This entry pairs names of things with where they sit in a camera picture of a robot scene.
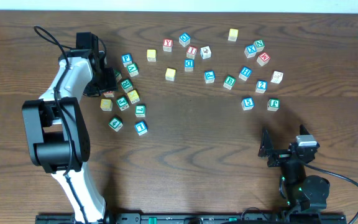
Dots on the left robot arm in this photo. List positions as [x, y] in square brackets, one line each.
[55, 129]

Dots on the blue P block left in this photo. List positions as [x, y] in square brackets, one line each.
[126, 59]

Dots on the green j block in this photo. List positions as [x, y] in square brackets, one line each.
[122, 103]
[273, 104]

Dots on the white block far right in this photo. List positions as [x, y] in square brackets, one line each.
[277, 77]

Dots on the red M block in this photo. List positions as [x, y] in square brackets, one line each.
[263, 59]

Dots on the blue P block centre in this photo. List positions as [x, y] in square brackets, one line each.
[209, 77]

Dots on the yellow block upper left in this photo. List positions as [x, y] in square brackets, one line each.
[151, 55]

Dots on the red A block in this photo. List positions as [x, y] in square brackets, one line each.
[109, 94]

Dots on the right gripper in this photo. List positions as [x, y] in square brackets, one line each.
[279, 155]

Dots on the red Y block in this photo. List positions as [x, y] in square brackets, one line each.
[167, 45]

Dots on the blue 5 block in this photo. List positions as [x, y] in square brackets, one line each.
[247, 103]

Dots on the green J block left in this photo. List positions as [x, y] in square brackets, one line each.
[122, 103]

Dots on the yellow block far left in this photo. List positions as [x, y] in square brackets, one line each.
[106, 105]

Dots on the green Z block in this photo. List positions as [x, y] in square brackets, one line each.
[118, 75]

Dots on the red I block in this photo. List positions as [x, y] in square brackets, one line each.
[191, 52]

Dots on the green N block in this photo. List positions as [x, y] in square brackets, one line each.
[259, 45]

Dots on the yellow block top right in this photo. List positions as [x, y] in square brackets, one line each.
[233, 34]

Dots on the blue L block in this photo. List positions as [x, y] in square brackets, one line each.
[141, 128]

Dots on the blue 2 block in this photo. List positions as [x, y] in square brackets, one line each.
[261, 86]

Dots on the green 7 block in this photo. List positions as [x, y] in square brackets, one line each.
[140, 111]

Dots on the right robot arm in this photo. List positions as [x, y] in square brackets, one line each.
[303, 193]

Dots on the yellow block tilted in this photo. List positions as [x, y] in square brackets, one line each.
[133, 96]

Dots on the green B block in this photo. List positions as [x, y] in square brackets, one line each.
[229, 82]

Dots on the blue D block middle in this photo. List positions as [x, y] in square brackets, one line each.
[189, 65]

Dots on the white picture block centre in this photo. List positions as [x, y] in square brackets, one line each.
[205, 52]

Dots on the blue d block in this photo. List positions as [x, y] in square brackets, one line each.
[184, 39]
[189, 65]

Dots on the blue D block top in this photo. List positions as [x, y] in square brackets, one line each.
[184, 39]

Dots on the green 4 block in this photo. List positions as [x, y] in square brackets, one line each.
[115, 124]

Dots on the yellow block centre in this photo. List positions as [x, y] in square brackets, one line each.
[170, 74]

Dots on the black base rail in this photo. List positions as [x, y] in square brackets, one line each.
[135, 218]

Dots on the green J block right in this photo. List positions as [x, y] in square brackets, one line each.
[273, 104]

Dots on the green R block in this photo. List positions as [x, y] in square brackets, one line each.
[127, 85]

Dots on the blue H block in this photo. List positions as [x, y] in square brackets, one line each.
[245, 73]

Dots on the blue X block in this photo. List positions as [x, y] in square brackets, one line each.
[250, 51]

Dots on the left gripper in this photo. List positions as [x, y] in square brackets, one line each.
[112, 84]

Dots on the blue p block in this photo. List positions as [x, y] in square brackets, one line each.
[126, 59]
[209, 77]

